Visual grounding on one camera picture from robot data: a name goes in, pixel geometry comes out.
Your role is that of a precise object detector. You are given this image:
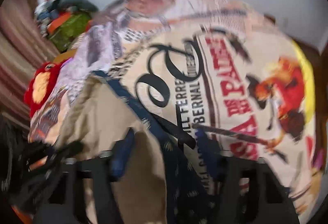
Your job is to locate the navy patterned hooded sweatshirt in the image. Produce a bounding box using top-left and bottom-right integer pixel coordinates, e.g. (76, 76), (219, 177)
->
(55, 71), (211, 223)

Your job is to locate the printed bed cover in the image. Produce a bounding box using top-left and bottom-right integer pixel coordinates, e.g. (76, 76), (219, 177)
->
(28, 0), (320, 223)

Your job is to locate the red plush pillow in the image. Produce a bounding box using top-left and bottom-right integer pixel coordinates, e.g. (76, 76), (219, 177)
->
(23, 60), (66, 118)

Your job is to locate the yellow bed sheet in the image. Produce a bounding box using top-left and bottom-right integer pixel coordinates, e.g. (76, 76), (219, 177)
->
(292, 40), (315, 124)

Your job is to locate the green bag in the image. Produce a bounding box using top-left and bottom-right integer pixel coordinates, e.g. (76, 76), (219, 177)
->
(48, 12), (91, 53)

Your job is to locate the striped pink curtain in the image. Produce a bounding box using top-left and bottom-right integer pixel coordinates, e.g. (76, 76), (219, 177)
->
(1, 0), (59, 126)

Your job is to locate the orange box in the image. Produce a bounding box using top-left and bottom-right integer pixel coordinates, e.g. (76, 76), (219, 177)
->
(47, 12), (72, 34)

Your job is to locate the grey-green plush toy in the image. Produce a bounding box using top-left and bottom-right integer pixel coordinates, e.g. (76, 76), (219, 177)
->
(58, 0), (98, 13)

